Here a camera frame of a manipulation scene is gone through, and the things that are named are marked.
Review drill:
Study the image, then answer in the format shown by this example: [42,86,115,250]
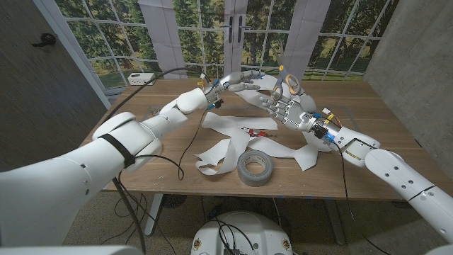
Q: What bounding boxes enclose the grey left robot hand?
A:
[204,69,266,109]

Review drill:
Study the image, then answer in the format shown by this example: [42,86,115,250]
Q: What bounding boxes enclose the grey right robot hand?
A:
[261,93,343,142]

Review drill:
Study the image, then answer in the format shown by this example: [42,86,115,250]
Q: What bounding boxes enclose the scissors with beige grey handles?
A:
[272,41,302,101]

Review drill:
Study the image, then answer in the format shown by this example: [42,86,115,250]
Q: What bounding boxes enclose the long white receipt paper strip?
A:
[194,74,332,176]

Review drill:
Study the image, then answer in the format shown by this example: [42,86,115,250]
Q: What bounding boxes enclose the printed window forest backdrop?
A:
[33,0,401,102]

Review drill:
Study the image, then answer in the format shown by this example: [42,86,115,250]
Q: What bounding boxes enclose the white power box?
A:
[127,72,158,86]

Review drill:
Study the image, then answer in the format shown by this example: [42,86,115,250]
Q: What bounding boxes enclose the grey table leg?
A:
[324,198,347,246]

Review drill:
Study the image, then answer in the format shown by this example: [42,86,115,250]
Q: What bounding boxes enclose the white robot torso base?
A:
[190,211,293,255]

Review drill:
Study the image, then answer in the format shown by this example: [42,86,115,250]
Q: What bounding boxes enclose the black round floor object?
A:
[161,193,188,209]

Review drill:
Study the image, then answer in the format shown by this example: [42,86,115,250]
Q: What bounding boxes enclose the white table leg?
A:
[144,193,164,237]

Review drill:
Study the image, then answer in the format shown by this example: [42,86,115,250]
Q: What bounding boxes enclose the white robot torso edge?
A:
[0,245,144,255]

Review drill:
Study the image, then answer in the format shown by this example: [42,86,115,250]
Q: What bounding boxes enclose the thin black left wrist wire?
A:
[136,102,220,181]

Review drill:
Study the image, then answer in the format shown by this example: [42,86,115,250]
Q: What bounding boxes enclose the thin black wrist wire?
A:
[136,102,220,181]
[332,141,390,255]

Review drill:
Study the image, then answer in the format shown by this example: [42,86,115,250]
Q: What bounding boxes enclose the thin black right wrist wire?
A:
[332,141,390,255]

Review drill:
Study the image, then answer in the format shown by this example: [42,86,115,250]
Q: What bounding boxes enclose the grey duct tape roll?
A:
[236,149,275,188]

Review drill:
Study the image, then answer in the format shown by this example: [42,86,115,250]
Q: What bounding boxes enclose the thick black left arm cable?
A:
[102,67,205,255]

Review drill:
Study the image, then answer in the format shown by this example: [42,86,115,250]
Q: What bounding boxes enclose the black torso cable bundle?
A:
[207,217,256,255]

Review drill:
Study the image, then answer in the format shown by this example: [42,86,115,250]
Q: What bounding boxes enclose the thin black floor cables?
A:
[98,193,178,255]

